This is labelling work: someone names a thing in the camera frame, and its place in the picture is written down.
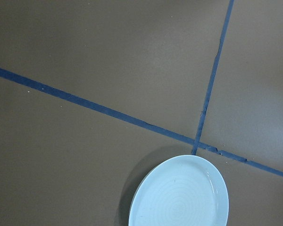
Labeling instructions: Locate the light blue plate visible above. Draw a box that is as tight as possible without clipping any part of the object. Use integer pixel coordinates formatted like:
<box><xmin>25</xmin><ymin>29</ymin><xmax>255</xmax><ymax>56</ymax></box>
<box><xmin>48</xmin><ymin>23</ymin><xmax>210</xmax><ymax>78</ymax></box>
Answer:
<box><xmin>128</xmin><ymin>154</ymin><xmax>229</xmax><ymax>226</ymax></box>

